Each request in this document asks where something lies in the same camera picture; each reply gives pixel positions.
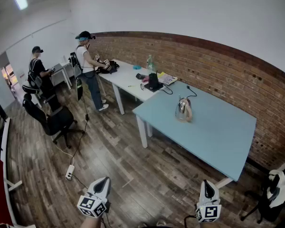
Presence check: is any green plastic bottle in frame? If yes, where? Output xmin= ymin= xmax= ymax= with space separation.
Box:
xmin=146 ymin=54 xmax=156 ymax=75

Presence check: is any yellow edged book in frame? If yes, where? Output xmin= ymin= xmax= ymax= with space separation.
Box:
xmin=156 ymin=71 xmax=178 ymax=86

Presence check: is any long black floor cable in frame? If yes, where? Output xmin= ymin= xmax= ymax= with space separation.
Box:
xmin=71 ymin=96 xmax=90 ymax=167

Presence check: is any black chair with armrests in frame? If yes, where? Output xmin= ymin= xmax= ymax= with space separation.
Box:
xmin=240 ymin=170 xmax=285 ymax=224

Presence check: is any small white desk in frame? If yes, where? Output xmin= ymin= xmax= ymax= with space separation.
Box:
xmin=51 ymin=62 xmax=73 ymax=90

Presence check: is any black kettle power cable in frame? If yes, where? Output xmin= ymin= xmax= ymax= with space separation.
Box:
xmin=185 ymin=85 xmax=197 ymax=99

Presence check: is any white power strip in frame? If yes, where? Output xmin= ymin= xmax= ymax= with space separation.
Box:
xmin=65 ymin=164 xmax=76 ymax=181

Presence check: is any black bag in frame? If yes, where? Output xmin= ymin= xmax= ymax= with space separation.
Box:
xmin=95 ymin=60 xmax=120 ymax=75

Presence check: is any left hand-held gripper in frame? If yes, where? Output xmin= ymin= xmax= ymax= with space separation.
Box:
xmin=77 ymin=176 xmax=112 ymax=219

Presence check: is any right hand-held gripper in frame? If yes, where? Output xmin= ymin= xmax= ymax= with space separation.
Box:
xmin=196 ymin=180 xmax=222 ymax=223

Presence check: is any white cloth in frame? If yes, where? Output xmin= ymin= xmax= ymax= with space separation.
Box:
xmin=266 ymin=170 xmax=285 ymax=209

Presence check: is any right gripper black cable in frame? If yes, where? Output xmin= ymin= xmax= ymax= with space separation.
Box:
xmin=184 ymin=214 xmax=198 ymax=228

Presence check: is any white power strip cable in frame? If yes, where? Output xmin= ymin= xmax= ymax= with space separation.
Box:
xmin=51 ymin=136 xmax=75 ymax=166

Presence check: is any black stand power cable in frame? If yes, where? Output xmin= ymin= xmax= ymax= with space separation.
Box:
xmin=160 ymin=84 xmax=173 ymax=95

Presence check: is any white metal frame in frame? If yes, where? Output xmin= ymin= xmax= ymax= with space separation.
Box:
xmin=0 ymin=117 xmax=23 ymax=225

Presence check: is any black office chair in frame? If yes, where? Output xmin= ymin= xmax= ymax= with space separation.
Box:
xmin=22 ymin=93 xmax=85 ymax=149

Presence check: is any person's left forearm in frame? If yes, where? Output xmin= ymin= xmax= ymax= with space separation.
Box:
xmin=80 ymin=216 xmax=103 ymax=228

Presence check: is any light blue table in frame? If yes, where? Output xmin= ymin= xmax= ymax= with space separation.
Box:
xmin=132 ymin=81 xmax=257 ymax=190

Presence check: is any silver electric kettle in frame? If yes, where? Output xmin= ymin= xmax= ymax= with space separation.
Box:
xmin=175 ymin=94 xmax=193 ymax=123

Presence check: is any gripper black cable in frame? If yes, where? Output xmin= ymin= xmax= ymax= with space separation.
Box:
xmin=184 ymin=214 xmax=198 ymax=228
xmin=101 ymin=211 xmax=111 ymax=228

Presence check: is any long white table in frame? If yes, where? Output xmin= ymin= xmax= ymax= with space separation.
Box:
xmin=98 ymin=59 xmax=179 ymax=115

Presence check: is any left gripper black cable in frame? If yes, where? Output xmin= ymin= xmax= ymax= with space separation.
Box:
xmin=101 ymin=211 xmax=111 ymax=228

